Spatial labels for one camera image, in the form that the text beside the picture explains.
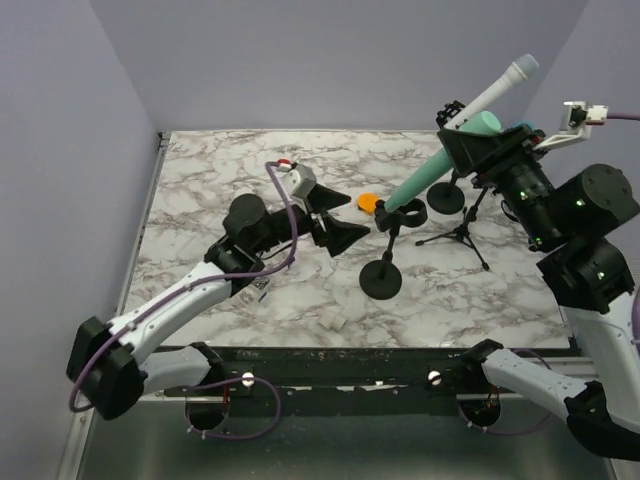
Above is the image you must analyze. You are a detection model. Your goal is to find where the clear plastic screw box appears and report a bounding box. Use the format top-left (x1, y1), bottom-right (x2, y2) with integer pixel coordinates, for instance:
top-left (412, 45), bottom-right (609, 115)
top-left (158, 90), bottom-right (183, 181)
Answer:
top-left (238, 277), bottom-right (271, 305)

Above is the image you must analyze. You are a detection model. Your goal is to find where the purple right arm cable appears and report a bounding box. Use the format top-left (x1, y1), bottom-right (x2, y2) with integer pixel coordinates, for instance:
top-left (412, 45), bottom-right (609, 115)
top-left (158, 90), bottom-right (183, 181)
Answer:
top-left (457, 110), bottom-right (640, 435)

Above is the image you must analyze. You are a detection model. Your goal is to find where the black round-base microphone stand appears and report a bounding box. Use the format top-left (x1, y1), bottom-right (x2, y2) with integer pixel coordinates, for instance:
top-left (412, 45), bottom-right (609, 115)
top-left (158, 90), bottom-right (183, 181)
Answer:
top-left (359, 198), bottom-right (428, 300)

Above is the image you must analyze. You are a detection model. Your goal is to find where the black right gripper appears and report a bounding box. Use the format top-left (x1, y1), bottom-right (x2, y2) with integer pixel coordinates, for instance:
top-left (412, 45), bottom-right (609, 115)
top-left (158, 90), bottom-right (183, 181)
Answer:
top-left (436, 120), bottom-right (561, 246)

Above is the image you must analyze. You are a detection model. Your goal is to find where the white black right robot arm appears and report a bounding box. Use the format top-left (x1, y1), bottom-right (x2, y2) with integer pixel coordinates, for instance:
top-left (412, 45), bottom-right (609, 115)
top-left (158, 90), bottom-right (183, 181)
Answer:
top-left (439, 126), bottom-right (639, 461)

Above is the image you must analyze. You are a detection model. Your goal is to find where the white microphone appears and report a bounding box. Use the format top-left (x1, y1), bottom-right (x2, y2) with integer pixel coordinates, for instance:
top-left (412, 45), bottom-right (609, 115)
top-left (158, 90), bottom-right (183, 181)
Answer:
top-left (436, 54), bottom-right (539, 129)

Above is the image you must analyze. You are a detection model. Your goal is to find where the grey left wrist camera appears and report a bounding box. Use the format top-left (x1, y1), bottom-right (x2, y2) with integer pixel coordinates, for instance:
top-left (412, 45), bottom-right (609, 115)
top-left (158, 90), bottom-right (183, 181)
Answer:
top-left (276, 159), bottom-right (316, 199)

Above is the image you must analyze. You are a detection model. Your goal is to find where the black shock-mount tripod stand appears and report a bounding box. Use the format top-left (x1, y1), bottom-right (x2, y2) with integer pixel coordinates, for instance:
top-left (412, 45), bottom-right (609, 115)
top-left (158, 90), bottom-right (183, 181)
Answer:
top-left (414, 188), bottom-right (490, 271)

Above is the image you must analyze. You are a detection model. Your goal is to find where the black shock-mount stand round base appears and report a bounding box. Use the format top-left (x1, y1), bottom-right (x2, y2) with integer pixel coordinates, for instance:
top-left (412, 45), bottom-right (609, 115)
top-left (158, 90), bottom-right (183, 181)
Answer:
top-left (425, 100), bottom-right (469, 216)

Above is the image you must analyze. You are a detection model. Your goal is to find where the mint green microphone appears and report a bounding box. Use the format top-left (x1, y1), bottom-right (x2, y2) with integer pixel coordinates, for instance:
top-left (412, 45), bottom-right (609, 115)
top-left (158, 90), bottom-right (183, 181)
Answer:
top-left (384, 111), bottom-right (502, 213)

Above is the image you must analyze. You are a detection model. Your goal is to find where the small white plastic fitting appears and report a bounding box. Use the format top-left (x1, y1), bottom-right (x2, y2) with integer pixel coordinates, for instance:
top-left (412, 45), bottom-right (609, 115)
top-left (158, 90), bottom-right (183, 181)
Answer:
top-left (318, 311), bottom-right (346, 331)

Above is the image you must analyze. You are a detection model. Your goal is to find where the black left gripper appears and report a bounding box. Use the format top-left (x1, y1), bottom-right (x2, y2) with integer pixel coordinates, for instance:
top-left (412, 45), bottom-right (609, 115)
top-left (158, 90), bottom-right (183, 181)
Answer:
top-left (252, 183), bottom-right (370, 254)

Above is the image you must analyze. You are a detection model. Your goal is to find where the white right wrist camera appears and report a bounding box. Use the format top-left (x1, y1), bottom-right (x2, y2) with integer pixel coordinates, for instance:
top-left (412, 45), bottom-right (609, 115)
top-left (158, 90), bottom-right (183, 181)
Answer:
top-left (534, 101), bottom-right (609, 151)

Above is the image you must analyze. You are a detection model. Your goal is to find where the orange tape measure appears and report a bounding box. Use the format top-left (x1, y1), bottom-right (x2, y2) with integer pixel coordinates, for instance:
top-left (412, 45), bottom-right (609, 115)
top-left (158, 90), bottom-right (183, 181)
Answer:
top-left (356, 192), bottom-right (379, 215)

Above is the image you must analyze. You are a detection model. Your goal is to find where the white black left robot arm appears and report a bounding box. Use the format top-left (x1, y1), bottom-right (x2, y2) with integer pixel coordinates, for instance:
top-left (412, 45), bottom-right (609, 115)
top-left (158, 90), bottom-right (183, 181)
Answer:
top-left (66, 194), bottom-right (370, 420)

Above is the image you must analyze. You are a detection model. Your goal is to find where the blue microphone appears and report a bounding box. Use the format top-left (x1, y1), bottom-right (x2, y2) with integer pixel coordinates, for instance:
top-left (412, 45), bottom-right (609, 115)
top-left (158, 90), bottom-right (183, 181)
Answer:
top-left (514, 121), bottom-right (535, 129)

